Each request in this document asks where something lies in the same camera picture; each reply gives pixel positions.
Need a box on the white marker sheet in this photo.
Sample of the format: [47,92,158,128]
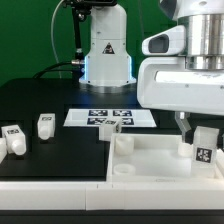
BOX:
[64,109,156,127]

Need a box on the black camera stand pole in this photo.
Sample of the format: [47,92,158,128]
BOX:
[63,0,117,80]

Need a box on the white thin cable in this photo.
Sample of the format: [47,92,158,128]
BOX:
[50,0,65,79]

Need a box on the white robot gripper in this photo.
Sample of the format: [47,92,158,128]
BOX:
[137,57,224,144]

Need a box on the white front barrier wall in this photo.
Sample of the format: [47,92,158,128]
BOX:
[0,180,224,210]

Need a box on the white left barrier piece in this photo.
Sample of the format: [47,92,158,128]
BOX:
[0,138,7,164]

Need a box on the black cable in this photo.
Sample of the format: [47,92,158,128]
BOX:
[32,61,83,80]

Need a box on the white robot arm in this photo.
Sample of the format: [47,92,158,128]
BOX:
[80,0,224,116]

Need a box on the white square tabletop tray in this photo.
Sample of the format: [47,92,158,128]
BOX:
[107,134,224,182]

